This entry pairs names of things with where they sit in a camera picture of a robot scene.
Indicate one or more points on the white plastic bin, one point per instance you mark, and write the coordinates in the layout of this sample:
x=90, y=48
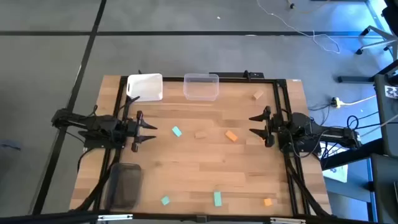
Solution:
x=144, y=87

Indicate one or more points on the small teal square block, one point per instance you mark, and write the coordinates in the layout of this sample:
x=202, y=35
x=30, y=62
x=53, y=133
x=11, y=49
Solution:
x=165, y=200

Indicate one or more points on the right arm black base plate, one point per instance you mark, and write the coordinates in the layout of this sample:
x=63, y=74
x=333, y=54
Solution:
x=313, y=150

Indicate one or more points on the office chair with grey base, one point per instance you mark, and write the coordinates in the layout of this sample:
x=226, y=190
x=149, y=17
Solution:
x=377, y=31

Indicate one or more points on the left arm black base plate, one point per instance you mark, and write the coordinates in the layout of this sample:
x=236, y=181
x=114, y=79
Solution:
x=93, y=144

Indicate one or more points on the long teal block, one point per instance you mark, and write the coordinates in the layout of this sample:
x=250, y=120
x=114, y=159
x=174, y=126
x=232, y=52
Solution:
x=217, y=199

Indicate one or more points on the dark smoked plastic bin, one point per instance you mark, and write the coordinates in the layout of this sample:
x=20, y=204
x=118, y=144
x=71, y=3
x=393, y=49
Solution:
x=124, y=186

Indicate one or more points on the black table edge rail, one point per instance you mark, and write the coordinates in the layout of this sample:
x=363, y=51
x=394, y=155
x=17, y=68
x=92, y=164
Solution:
x=62, y=216

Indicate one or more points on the silver metal bracket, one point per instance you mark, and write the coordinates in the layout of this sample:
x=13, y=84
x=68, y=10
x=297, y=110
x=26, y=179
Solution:
x=115, y=216
x=287, y=220

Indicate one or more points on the small orange square block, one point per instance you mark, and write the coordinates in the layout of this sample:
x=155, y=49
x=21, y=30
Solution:
x=268, y=202

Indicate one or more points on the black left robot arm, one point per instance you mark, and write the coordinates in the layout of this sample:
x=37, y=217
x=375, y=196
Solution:
x=93, y=123

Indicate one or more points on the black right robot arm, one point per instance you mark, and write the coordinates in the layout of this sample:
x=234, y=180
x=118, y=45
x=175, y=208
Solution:
x=335, y=135

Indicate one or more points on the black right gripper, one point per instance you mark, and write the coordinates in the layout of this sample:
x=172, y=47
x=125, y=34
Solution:
x=281, y=127

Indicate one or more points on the black diagonal beam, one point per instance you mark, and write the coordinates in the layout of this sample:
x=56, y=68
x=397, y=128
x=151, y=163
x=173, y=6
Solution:
x=351, y=154

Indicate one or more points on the orange rectangular block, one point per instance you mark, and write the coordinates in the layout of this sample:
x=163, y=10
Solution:
x=231, y=136

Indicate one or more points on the white paper sheet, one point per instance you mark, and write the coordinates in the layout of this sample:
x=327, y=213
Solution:
x=337, y=172

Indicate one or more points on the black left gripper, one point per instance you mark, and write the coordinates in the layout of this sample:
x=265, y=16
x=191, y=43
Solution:
x=129, y=130

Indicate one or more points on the clear plastic bin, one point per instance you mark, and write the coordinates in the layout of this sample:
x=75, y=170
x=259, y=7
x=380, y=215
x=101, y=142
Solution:
x=201, y=87

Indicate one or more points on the teal rectangular block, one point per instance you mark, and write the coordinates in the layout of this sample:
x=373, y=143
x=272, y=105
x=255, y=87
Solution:
x=177, y=131

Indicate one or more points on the grey cabinet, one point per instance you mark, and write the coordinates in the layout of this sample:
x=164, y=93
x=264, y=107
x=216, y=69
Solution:
x=385, y=186
x=384, y=124

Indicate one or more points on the black aluminium table frame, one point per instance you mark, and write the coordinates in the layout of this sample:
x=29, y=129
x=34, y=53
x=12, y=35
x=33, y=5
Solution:
x=174, y=79

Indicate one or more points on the yellow white power plug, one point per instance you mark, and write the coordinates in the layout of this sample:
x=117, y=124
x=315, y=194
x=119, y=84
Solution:
x=335, y=101

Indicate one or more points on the black white marker tag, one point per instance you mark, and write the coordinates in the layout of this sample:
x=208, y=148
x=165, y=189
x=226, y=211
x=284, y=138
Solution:
x=391, y=91

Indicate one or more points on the wooden rectangular block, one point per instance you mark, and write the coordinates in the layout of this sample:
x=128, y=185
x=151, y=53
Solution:
x=258, y=94
x=201, y=135

